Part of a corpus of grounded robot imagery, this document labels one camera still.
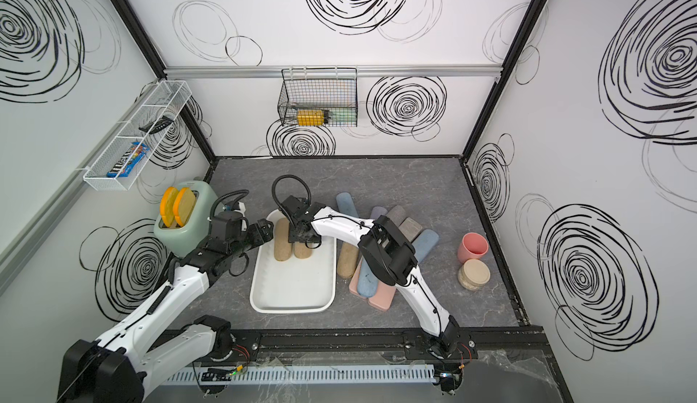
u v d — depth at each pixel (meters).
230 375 0.69
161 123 0.80
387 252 0.54
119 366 0.38
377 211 0.99
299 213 0.73
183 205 0.79
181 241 0.82
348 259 0.87
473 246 0.87
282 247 0.91
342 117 0.88
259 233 0.74
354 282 0.82
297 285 0.85
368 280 0.80
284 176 0.82
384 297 0.80
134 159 0.71
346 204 1.01
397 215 0.97
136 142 0.74
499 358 0.72
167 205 0.78
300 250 0.89
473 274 0.81
